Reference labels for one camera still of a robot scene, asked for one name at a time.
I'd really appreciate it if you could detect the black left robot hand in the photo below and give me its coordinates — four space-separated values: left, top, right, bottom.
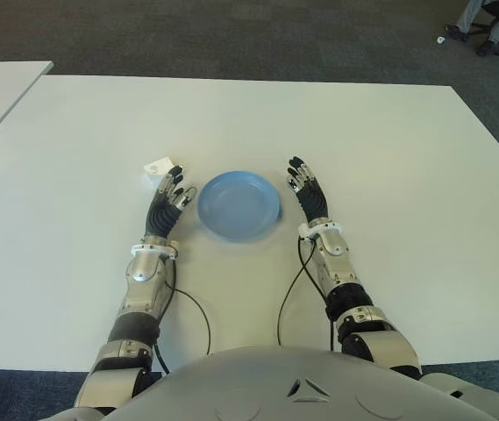
142 163 199 241

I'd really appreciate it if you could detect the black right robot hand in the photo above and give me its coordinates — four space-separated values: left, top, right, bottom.
284 154 331 227

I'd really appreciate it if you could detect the white charger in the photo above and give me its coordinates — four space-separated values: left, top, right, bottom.
142 153 176 190

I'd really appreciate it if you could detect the blue plate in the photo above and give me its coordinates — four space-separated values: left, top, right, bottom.
196 170 284 244

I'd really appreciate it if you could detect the grey robot torso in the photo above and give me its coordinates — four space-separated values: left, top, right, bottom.
46 345 499 421

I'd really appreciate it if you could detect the black office chair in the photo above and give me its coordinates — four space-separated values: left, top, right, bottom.
466 0 499 53

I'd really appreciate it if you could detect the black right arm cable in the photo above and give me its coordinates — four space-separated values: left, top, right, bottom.
277 239 336 352

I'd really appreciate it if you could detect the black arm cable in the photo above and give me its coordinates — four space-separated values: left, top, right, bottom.
152 256 212 376
277 239 336 352

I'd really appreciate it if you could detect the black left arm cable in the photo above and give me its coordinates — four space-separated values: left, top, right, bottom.
152 256 212 376

